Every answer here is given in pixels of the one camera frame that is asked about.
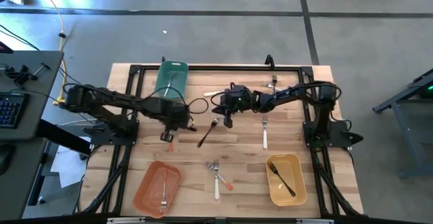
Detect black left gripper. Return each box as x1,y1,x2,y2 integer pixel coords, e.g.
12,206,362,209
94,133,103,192
148,98,189,142

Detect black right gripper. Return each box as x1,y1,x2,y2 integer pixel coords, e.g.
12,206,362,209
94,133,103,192
212,82,237,129

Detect orange plastic bin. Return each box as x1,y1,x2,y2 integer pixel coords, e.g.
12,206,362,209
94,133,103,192
132,160,183,219

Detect green plastic bin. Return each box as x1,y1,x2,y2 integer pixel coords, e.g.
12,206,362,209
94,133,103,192
154,60,189,99

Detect yellow plastic bin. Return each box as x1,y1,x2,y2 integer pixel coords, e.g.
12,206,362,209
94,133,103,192
265,153,308,207

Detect silver metal plate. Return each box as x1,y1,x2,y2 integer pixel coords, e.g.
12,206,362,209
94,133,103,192
106,217,147,224
296,218,335,224

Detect black desk leg bar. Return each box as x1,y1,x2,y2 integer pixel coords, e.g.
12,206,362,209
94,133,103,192
35,118,92,157

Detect white paper sheet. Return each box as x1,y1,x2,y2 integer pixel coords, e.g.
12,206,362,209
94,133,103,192
50,136,91,188

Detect dark grey desk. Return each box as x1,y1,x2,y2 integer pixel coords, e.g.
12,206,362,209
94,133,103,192
0,50,65,141

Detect dark low desk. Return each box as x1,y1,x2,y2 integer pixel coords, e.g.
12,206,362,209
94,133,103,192
0,137,48,222

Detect black keyboard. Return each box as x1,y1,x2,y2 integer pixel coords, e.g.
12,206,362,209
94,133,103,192
0,92,30,129

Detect black desk clamp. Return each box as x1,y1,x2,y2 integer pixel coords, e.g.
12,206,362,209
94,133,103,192
3,64,38,86

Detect black computer mouse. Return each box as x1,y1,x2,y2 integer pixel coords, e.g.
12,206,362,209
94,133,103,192
0,143,16,177

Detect blue-grey metal stand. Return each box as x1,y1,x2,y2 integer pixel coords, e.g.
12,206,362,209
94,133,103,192
373,68,433,179

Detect black device with green light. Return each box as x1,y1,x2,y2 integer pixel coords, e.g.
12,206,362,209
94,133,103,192
419,81,433,99

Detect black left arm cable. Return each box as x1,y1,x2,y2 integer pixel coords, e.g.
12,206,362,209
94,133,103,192
162,87,210,116

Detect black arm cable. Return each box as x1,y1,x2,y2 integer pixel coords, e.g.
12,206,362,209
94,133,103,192
162,87,210,116
209,81,237,99

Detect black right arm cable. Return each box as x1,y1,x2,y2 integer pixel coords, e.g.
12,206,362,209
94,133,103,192
209,81,237,99

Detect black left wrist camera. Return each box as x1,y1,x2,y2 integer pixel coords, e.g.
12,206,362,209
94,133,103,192
175,108,196,130

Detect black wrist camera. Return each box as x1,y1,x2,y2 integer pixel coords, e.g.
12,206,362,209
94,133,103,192
233,87,254,113
175,108,196,130

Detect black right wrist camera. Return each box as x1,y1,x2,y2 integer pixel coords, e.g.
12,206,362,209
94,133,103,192
233,87,254,113

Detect black aluminium table frame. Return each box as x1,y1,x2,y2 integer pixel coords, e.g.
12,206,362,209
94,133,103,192
76,62,365,220

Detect yellow cable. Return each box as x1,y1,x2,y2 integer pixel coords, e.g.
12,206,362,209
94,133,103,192
33,0,68,107

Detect black floor cable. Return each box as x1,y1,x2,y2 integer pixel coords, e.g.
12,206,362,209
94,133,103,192
57,66,82,86

